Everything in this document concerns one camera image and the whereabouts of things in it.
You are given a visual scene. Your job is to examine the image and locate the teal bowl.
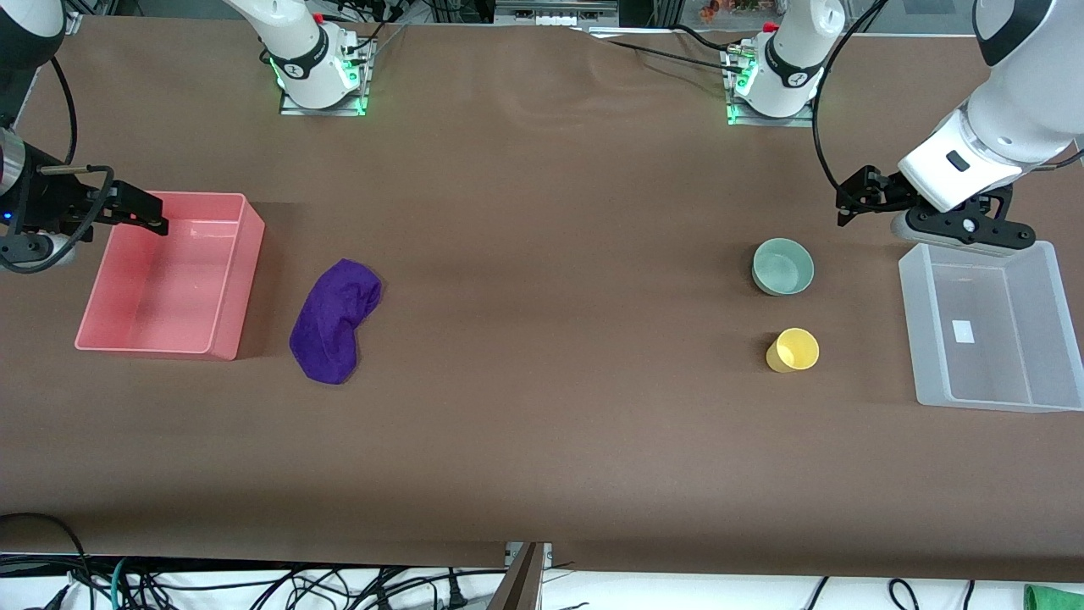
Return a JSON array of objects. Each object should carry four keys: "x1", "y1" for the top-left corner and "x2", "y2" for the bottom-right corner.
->
[{"x1": 752, "y1": 238, "x2": 816, "y2": 297}]

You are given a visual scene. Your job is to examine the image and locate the yellow cup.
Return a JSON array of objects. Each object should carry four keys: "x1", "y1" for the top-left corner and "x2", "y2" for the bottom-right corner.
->
[{"x1": 766, "y1": 328, "x2": 821, "y2": 374}]

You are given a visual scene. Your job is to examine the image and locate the purple cloth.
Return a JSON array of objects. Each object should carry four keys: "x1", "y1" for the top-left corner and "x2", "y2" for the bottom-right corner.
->
[{"x1": 289, "y1": 258, "x2": 384, "y2": 385}]

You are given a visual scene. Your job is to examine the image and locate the green cloth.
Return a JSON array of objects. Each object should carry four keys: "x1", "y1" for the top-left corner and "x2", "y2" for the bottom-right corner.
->
[{"x1": 1024, "y1": 584, "x2": 1084, "y2": 610}]

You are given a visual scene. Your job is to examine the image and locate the pink plastic bin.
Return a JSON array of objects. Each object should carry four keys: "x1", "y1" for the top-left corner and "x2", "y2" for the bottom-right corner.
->
[{"x1": 75, "y1": 191, "x2": 266, "y2": 362}]

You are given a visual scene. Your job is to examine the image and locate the clear plastic bin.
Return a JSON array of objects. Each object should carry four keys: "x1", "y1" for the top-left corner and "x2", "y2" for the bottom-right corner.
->
[{"x1": 898, "y1": 241, "x2": 1084, "y2": 413}]

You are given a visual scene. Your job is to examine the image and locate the orange objects on shelf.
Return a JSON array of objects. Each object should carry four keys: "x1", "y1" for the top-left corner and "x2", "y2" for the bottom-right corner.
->
[{"x1": 699, "y1": 0, "x2": 782, "y2": 23}]

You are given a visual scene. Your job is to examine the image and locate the white power strip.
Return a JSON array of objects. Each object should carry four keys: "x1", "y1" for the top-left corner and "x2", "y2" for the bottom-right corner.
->
[{"x1": 495, "y1": 0, "x2": 620, "y2": 27}]

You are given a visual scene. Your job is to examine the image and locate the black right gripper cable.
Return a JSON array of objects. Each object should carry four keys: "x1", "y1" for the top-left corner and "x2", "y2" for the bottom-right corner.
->
[{"x1": 0, "y1": 164, "x2": 116, "y2": 275}]

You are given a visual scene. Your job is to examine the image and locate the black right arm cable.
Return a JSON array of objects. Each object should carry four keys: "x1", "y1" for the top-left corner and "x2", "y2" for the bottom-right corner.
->
[{"x1": 47, "y1": 55, "x2": 80, "y2": 167}]

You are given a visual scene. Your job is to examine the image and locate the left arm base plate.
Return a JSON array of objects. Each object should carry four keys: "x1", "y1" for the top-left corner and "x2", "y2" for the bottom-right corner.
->
[{"x1": 725, "y1": 47, "x2": 820, "y2": 129}]

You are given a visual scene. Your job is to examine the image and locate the black cable on table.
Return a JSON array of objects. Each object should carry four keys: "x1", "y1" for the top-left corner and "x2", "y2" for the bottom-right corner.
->
[
  {"x1": 673, "y1": 24, "x2": 746, "y2": 57},
  {"x1": 584, "y1": 32, "x2": 748, "y2": 72}
]

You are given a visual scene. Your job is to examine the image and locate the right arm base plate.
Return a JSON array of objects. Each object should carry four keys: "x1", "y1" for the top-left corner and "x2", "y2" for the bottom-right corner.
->
[{"x1": 278, "y1": 38, "x2": 374, "y2": 118}]

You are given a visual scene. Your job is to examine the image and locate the thick black floor cable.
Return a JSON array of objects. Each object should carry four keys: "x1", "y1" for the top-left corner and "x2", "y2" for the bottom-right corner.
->
[{"x1": 0, "y1": 512, "x2": 92, "y2": 610}]

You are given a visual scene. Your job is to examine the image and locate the teal floor cable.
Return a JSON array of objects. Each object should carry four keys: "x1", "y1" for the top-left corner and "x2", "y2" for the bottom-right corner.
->
[{"x1": 108, "y1": 557, "x2": 138, "y2": 610}]

